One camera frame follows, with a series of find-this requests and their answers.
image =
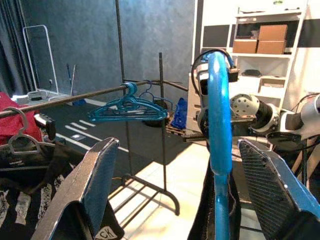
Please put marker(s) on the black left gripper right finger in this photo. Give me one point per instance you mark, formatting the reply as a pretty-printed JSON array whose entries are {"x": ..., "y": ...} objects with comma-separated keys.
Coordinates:
[{"x": 265, "y": 180}]

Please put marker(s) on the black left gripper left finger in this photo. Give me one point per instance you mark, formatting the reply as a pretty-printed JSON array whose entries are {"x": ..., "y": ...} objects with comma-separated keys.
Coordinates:
[{"x": 100, "y": 170}]

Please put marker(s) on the blue plastic hanger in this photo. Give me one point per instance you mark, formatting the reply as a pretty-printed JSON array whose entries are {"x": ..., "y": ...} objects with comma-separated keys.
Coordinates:
[
  {"x": 220, "y": 112},
  {"x": 100, "y": 115},
  {"x": 146, "y": 93}
]

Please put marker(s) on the black garment white lettering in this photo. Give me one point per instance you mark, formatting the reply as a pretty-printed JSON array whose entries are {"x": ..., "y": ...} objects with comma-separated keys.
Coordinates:
[{"x": 207, "y": 212}]

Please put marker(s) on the grey plastic hanger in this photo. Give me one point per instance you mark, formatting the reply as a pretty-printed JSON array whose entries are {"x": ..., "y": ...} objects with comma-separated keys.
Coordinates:
[{"x": 35, "y": 142}]

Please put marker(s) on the wooden pallet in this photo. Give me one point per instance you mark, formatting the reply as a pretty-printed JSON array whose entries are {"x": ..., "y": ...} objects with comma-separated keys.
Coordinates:
[{"x": 175, "y": 130}]

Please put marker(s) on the blue plastic bag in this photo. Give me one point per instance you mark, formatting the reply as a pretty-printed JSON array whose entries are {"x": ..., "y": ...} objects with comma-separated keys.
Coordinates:
[{"x": 180, "y": 115}]

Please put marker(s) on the white drawer cabinet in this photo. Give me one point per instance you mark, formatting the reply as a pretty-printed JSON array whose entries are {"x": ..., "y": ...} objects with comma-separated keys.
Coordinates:
[{"x": 192, "y": 105}]

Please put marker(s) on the black metal clothes rack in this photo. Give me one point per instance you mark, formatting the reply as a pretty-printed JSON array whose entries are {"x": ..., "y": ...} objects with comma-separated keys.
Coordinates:
[{"x": 163, "y": 150}]

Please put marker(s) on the black round object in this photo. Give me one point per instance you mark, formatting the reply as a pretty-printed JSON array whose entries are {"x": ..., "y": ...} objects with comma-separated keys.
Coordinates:
[{"x": 152, "y": 124}]

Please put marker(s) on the blue mop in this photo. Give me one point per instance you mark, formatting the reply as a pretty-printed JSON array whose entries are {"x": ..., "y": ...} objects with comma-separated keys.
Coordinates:
[{"x": 78, "y": 102}]

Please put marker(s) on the small black shelf item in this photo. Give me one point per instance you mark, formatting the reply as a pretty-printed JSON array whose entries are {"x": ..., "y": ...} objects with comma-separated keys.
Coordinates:
[{"x": 251, "y": 73}]

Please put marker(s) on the small grey floor device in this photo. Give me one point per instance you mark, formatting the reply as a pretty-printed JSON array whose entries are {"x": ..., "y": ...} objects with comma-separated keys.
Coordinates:
[{"x": 32, "y": 96}]

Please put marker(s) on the red garment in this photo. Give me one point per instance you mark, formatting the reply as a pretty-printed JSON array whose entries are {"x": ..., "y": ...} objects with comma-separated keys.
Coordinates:
[{"x": 10, "y": 125}]

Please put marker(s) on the brown cardboard box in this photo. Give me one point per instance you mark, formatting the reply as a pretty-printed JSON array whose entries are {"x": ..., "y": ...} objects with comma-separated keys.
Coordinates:
[
  {"x": 245, "y": 46},
  {"x": 272, "y": 32},
  {"x": 271, "y": 47}
]

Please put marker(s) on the white shelf unit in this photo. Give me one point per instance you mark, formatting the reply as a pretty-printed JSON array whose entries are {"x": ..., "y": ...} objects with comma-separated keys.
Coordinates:
[{"x": 262, "y": 55}]

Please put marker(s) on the dark curtain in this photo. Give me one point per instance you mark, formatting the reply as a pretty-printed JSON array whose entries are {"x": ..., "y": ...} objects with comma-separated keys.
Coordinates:
[{"x": 12, "y": 50}]

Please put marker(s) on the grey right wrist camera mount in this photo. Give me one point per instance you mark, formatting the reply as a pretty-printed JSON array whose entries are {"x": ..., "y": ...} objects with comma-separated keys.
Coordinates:
[{"x": 201, "y": 73}]

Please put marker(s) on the white tubular rack frame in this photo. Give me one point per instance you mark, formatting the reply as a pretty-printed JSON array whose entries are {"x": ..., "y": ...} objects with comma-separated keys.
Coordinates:
[{"x": 52, "y": 62}]

